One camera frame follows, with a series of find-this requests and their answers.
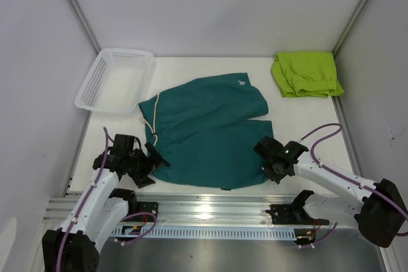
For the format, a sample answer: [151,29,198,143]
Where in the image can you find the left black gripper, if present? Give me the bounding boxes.
[126,143,170,188]

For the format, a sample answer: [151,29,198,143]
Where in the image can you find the teal green shorts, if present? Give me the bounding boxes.
[139,73,273,190]

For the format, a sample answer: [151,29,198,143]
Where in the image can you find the lime green shorts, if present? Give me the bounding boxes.
[271,51,344,97]

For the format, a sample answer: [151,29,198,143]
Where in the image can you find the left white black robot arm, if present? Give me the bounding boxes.
[41,134,170,271]

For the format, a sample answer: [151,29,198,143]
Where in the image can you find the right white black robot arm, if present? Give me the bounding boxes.
[254,136,407,248]

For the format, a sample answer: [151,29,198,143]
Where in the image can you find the white plastic basket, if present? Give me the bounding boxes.
[75,48,154,114]

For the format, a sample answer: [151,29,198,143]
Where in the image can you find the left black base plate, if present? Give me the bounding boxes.
[135,201,159,222]

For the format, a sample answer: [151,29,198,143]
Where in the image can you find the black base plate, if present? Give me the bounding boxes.
[265,204,316,225]
[135,201,159,222]

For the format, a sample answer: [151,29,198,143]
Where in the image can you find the aluminium mounting rail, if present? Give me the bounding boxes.
[43,194,391,227]

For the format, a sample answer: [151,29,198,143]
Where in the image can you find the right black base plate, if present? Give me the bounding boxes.
[265,204,316,225]

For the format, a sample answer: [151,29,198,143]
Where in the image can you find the white slotted cable duct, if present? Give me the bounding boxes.
[111,225,311,241]

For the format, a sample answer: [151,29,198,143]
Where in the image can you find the left aluminium frame post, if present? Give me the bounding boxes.
[66,0,101,55]

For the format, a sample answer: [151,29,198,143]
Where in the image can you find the aluminium frame post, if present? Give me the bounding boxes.
[332,0,371,59]
[66,0,101,55]

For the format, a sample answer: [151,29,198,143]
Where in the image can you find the right aluminium frame post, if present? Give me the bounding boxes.
[332,0,371,59]

